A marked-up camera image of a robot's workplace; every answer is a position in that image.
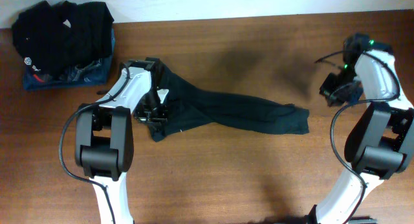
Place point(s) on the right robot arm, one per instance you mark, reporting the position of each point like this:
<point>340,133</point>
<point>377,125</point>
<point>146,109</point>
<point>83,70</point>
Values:
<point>381,143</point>

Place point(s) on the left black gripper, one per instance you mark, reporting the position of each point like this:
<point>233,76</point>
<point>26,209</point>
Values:
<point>157,119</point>

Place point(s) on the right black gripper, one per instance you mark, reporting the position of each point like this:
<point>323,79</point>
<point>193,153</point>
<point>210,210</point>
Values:
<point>326,90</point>

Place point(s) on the dark teal t-shirt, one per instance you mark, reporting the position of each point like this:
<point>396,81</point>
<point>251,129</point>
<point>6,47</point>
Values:
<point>190,107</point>

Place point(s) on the black folded sweater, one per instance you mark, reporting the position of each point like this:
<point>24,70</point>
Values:
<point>67,13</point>

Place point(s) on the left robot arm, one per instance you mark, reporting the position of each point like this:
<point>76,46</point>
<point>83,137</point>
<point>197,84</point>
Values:
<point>104,134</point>

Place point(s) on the folded blue jeans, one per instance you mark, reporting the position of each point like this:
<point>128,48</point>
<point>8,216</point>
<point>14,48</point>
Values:
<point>90,76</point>

